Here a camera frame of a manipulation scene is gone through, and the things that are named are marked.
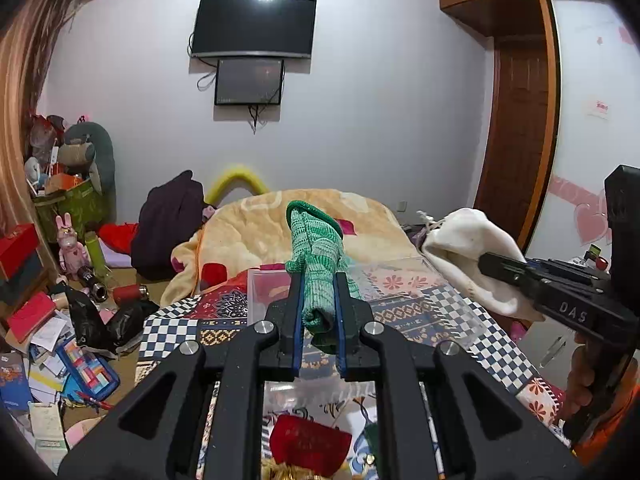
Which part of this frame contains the white cloth bag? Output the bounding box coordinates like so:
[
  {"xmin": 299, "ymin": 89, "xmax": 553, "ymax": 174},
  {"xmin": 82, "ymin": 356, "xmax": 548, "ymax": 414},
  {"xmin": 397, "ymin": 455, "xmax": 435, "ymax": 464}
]
[{"xmin": 418, "ymin": 208, "xmax": 544, "ymax": 322}]

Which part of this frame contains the green knitted sock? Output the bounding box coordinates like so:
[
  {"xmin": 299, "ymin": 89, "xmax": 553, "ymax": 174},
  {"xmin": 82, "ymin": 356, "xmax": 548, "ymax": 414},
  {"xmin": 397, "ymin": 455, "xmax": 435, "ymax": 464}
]
[{"xmin": 285, "ymin": 200, "xmax": 352, "ymax": 354}]

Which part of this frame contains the red velvet pouch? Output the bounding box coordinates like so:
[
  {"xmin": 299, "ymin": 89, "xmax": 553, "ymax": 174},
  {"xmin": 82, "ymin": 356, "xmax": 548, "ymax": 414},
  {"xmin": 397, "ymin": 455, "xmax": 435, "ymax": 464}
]
[{"xmin": 269, "ymin": 415, "xmax": 352, "ymax": 478}]

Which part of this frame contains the right hand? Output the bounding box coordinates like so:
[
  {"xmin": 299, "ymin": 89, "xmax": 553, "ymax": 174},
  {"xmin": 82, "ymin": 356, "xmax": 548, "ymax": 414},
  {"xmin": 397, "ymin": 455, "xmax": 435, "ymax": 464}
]
[{"xmin": 559, "ymin": 333, "xmax": 637, "ymax": 422}]

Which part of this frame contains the patchwork patterned bedspread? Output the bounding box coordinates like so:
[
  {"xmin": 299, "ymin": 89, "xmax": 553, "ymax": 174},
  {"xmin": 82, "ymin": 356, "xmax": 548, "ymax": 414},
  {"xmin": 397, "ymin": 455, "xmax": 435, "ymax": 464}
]
[{"xmin": 136, "ymin": 258, "xmax": 560, "ymax": 479}]

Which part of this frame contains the clear plastic storage box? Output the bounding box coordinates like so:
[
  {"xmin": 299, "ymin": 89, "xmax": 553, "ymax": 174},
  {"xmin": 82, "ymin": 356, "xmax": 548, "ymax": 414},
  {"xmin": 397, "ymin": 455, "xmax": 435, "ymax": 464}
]
[{"xmin": 262, "ymin": 257, "xmax": 490, "ymax": 479}]

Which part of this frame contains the brown wooden door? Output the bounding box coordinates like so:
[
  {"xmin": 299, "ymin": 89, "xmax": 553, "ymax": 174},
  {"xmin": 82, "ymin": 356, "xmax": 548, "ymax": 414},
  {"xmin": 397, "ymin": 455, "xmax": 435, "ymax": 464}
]
[{"xmin": 474, "ymin": 37, "xmax": 548, "ymax": 240}]

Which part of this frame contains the beige fleece blanket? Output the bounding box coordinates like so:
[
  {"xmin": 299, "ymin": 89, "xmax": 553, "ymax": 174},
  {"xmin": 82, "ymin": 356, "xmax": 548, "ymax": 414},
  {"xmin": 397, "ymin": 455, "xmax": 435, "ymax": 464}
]
[{"xmin": 160, "ymin": 188, "xmax": 419, "ymax": 307}]

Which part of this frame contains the orange right sleeve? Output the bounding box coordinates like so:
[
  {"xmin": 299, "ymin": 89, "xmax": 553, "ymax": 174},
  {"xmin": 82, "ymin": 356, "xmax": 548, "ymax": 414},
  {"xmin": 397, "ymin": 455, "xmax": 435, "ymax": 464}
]
[{"xmin": 575, "ymin": 373, "xmax": 639, "ymax": 466}]

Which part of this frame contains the black plastic bag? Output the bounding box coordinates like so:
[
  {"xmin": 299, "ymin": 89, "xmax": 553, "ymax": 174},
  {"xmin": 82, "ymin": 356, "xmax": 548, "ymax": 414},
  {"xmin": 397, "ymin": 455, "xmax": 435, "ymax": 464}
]
[{"xmin": 65, "ymin": 288, "xmax": 160, "ymax": 359}]

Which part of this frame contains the white wardrobe sliding door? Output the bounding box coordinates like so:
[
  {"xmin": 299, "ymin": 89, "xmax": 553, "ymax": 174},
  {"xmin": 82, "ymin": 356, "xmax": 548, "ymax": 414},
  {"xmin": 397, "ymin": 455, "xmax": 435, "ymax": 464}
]
[{"xmin": 526, "ymin": 0, "xmax": 639, "ymax": 260}]

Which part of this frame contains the dark purple jacket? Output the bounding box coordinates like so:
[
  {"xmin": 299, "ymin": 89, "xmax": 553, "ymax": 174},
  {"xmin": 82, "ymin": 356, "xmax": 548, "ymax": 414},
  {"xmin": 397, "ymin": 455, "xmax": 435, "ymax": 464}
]
[{"xmin": 131, "ymin": 170, "xmax": 205, "ymax": 281}]

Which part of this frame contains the colourful pencil case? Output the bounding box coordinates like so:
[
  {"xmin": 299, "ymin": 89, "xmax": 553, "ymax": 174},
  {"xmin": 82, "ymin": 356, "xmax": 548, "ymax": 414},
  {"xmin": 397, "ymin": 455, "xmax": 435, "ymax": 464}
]
[{"xmin": 55, "ymin": 338, "xmax": 120, "ymax": 401}]

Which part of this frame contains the pink rabbit figurine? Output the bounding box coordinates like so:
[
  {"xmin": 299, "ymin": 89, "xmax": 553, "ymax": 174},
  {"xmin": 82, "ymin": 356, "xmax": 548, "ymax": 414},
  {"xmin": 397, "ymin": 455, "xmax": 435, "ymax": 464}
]
[{"xmin": 55, "ymin": 212, "xmax": 91, "ymax": 278}]

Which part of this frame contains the green cardboard box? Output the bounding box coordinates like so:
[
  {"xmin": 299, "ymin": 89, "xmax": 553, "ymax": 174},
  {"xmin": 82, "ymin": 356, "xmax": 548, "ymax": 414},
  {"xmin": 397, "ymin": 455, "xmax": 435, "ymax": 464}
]
[{"xmin": 34, "ymin": 180, "xmax": 111, "ymax": 244}]

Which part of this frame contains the grey plush wolf toy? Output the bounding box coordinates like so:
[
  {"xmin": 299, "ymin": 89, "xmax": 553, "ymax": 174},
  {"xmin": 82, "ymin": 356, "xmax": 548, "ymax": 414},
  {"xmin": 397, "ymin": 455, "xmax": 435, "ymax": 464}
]
[{"xmin": 58, "ymin": 122, "xmax": 115, "ymax": 195}]

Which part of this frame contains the red gift box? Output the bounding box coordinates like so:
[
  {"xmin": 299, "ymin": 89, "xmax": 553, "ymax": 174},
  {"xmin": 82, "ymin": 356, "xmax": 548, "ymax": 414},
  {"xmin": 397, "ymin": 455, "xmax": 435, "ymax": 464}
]
[{"xmin": 0, "ymin": 223, "xmax": 39, "ymax": 281}]

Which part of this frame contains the pink striped curtain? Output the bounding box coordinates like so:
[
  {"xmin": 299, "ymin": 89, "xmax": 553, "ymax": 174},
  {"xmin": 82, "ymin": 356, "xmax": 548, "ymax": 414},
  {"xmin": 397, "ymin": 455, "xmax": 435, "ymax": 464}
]
[{"xmin": 1, "ymin": 0, "xmax": 79, "ymax": 233}]

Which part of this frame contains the yellow plush ring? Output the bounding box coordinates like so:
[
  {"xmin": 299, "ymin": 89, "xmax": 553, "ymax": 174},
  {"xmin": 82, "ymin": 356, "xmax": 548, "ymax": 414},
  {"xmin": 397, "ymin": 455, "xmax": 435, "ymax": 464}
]
[{"xmin": 204, "ymin": 164, "xmax": 271, "ymax": 207}]

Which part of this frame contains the small wall monitor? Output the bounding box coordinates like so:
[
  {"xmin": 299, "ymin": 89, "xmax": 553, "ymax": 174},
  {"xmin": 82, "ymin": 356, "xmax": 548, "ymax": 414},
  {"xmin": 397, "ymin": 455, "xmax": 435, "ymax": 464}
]
[{"xmin": 215, "ymin": 58, "xmax": 285, "ymax": 106}]

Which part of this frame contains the large black wall television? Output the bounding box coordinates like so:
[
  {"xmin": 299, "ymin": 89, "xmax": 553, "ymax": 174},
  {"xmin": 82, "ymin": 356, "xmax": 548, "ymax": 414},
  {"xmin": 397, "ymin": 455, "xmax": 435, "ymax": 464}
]
[{"xmin": 191, "ymin": 0, "xmax": 317, "ymax": 58}]

